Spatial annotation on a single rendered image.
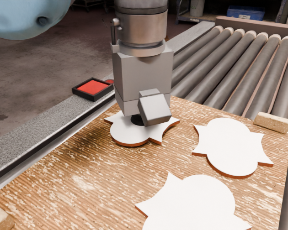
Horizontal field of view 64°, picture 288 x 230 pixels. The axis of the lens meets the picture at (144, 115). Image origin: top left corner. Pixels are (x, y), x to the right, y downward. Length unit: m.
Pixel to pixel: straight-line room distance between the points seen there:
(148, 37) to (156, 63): 0.05
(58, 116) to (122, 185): 0.26
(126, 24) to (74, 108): 0.29
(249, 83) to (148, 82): 0.39
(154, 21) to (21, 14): 0.19
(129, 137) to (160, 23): 0.19
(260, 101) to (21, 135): 0.54
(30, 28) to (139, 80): 0.21
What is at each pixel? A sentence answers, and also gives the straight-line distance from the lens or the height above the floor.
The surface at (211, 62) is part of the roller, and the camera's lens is 0.81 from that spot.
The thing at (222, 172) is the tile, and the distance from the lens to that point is 0.38.
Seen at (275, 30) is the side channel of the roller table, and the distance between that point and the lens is 1.21.
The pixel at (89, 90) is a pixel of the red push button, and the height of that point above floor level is 0.93.
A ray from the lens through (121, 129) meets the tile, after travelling 0.42.
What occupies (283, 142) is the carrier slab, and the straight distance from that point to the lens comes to 0.49.
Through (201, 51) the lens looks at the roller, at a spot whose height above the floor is 0.92.
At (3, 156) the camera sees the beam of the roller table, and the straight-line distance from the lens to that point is 0.49.
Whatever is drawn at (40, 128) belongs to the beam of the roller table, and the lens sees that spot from 0.53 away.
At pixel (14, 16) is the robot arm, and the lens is 0.20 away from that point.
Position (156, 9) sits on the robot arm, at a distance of 0.33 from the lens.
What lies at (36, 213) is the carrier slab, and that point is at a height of 0.94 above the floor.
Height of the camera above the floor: 1.22
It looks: 36 degrees down
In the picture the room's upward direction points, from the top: straight up
